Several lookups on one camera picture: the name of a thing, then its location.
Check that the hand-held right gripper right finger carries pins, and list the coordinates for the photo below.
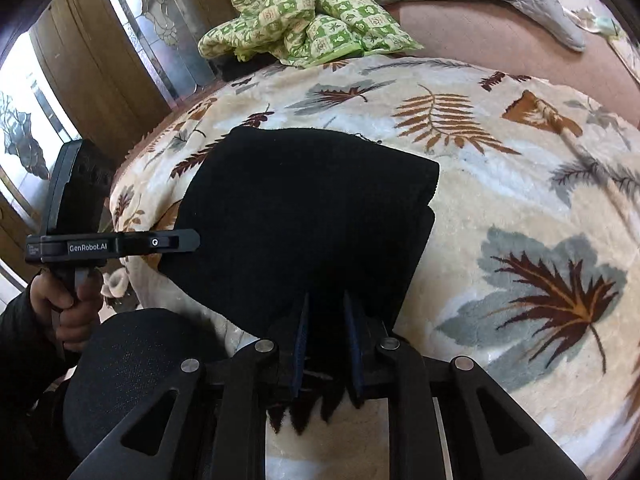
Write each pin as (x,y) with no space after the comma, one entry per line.
(354,345)

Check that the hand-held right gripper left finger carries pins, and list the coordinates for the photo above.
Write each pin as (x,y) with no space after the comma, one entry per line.
(300,345)

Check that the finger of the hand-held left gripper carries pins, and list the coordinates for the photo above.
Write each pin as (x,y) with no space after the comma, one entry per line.
(165,242)

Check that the black pants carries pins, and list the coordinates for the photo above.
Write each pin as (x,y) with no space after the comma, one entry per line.
(300,210)

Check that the person's left forearm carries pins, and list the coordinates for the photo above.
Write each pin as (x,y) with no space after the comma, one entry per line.
(25,350)

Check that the person's left hand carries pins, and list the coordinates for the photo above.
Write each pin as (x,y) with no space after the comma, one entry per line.
(65,305)

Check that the white fluffy slipper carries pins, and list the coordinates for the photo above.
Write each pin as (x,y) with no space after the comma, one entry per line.
(114,284)

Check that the wooden wardrobe with glass panels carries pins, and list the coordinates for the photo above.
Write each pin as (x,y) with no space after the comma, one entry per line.
(100,75)

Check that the leaf print fleece blanket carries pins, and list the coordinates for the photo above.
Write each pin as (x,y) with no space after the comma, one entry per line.
(500,185)

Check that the green checkered cloth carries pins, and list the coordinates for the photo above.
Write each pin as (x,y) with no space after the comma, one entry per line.
(310,20)

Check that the pink bed sheet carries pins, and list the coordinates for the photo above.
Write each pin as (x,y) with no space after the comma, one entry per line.
(500,45)

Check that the white floral print cloth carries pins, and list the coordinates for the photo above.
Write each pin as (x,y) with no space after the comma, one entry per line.
(627,47)

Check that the small mint green cloth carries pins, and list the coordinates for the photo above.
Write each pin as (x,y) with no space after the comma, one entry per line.
(602,25)

